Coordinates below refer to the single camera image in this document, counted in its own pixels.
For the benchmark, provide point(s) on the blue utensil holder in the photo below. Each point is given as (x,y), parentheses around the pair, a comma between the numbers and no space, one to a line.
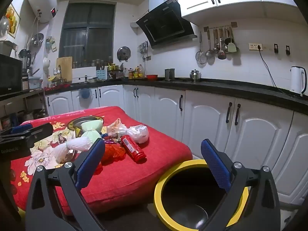
(101,75)

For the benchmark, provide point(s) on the dark metal ladle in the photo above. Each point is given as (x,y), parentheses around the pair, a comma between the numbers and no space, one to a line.
(221,54)

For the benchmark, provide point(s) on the pale green foam net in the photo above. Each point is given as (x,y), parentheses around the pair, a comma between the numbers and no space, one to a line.
(92,127)

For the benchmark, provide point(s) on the white electric kettle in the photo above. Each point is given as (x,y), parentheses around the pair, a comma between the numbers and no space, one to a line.
(297,81)

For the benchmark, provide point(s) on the red bowl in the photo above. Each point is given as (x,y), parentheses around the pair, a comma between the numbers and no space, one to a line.
(152,77)

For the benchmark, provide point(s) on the metal pan lid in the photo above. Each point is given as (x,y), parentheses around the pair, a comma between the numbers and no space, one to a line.
(124,53)

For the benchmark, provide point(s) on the wall power outlet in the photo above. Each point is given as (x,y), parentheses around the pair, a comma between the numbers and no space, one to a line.
(253,47)

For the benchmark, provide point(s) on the black range hood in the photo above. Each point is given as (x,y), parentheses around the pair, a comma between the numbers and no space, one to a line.
(166,24)

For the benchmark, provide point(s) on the dark storage shelf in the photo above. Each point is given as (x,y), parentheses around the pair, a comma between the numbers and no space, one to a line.
(21,105)

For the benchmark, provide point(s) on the hanging wall utensils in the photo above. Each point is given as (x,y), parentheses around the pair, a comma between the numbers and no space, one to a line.
(143,49)

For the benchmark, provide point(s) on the metal faucet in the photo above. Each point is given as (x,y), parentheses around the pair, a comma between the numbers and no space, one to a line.
(59,71)

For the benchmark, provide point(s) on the metal teapot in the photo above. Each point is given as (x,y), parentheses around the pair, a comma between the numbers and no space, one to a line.
(195,75)

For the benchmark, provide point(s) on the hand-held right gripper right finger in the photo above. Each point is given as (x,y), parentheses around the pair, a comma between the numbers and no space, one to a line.
(215,163)

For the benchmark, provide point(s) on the red floral blanket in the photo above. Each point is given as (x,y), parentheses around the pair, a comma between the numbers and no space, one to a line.
(154,158)

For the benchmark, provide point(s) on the white plastic bag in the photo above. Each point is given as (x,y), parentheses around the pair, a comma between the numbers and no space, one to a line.
(139,133)

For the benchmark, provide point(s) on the red plastic bottle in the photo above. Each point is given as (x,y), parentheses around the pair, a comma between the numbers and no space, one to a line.
(132,148)

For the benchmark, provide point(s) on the translucent beige plastic bag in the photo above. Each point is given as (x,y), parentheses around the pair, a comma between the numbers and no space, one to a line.
(115,126)

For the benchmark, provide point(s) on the spice rack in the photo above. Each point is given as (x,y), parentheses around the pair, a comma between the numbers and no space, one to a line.
(115,73)

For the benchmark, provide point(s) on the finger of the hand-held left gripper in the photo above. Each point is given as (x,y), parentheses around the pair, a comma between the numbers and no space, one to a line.
(21,128)
(39,132)

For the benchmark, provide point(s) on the black microwave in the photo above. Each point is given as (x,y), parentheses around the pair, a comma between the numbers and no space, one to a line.
(9,75)

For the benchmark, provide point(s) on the blue hanging bag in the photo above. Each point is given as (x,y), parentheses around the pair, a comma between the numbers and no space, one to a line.
(84,93)

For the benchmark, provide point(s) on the blender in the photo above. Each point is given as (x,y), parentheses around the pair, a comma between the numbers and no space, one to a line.
(25,59)

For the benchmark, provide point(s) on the row of windowsill jars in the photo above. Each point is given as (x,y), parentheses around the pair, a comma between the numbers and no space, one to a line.
(96,63)

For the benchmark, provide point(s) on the purple candy wrapper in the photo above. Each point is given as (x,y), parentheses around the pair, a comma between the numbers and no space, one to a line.
(111,141)

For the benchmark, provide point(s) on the row of condiment bottles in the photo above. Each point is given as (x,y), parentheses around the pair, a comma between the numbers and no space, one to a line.
(137,73)

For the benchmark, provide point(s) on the orange mesh bag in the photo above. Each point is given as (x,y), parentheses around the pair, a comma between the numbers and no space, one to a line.
(113,152)

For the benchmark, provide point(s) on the white foam net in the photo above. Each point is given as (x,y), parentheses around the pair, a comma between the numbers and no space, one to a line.
(78,144)
(60,152)

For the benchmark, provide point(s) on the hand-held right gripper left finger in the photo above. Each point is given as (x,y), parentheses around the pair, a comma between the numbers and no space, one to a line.
(90,163)

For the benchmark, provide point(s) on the wooden cutting board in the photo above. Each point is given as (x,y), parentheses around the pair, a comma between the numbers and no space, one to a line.
(64,67)

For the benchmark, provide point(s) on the light blue container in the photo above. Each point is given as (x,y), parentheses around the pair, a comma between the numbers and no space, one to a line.
(34,83)

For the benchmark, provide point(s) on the yellow round bin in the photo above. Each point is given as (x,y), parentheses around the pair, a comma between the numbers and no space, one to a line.
(159,204)

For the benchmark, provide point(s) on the red cloth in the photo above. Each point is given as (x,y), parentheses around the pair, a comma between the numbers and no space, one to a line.
(59,85)

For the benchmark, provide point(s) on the black countertop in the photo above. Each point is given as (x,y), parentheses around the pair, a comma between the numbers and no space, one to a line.
(216,87)

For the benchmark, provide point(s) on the grey metal pot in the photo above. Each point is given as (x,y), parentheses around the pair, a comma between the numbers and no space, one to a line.
(169,74)

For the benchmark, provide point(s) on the glass pot lid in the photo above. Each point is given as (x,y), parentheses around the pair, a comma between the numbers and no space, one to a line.
(36,40)

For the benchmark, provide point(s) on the green spatula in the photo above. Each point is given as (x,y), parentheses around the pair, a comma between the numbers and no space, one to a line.
(232,48)

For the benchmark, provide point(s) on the fruit wall picture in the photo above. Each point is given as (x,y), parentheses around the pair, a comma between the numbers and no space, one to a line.
(12,20)

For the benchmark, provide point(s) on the dark window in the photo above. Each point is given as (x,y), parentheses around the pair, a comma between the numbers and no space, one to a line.
(86,33)

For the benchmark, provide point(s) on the black wall hook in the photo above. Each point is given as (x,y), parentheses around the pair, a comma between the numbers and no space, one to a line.
(288,50)
(276,48)

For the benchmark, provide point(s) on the white hanging ladle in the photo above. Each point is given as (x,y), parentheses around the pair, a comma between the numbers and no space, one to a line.
(46,63)

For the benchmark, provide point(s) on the yellow-rimmed metal plate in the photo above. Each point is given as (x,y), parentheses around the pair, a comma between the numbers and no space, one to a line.
(77,121)

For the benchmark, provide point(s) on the hanging cleaning cloths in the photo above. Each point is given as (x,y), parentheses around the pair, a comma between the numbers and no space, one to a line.
(51,44)

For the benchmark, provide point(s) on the slotted metal ladle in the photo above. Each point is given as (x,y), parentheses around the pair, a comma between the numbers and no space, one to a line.
(209,54)

